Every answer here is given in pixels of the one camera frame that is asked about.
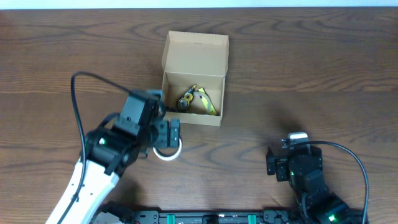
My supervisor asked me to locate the white tape roll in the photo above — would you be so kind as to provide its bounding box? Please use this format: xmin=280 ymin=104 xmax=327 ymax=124
xmin=152 ymin=138 xmax=183 ymax=161

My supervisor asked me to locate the black yellow correction tape dispenser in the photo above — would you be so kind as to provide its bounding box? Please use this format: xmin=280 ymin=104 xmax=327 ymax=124
xmin=176 ymin=84 xmax=197 ymax=111

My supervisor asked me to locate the yellow highlighter marker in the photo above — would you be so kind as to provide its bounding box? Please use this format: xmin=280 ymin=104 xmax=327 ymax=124
xmin=197 ymin=88 xmax=218 ymax=116

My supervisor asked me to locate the brown cardboard box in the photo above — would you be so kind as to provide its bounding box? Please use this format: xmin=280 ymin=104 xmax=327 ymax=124
xmin=162 ymin=31 xmax=229 ymax=126

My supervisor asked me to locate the black pen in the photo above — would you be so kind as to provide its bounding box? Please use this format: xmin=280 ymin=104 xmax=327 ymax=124
xmin=166 ymin=106 xmax=177 ymax=112

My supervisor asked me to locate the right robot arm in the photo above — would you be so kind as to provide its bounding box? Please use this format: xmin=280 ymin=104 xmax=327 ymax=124
xmin=266 ymin=144 xmax=358 ymax=223

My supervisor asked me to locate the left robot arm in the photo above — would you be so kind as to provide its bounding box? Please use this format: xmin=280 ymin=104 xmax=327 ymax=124
xmin=47 ymin=90 xmax=182 ymax=223

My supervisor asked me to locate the right black cable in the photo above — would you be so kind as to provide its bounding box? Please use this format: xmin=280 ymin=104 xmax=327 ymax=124
xmin=306 ymin=141 xmax=370 ymax=224

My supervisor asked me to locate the black cable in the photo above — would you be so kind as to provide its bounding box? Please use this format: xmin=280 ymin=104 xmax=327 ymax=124
xmin=55 ymin=70 xmax=133 ymax=224
xmin=306 ymin=141 xmax=370 ymax=224

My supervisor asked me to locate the left black cable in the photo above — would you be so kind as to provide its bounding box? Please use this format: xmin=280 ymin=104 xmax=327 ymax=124
xmin=55 ymin=70 xmax=133 ymax=224

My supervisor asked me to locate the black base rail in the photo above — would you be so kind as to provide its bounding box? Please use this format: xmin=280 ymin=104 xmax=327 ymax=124
xmin=93 ymin=202 xmax=369 ymax=224

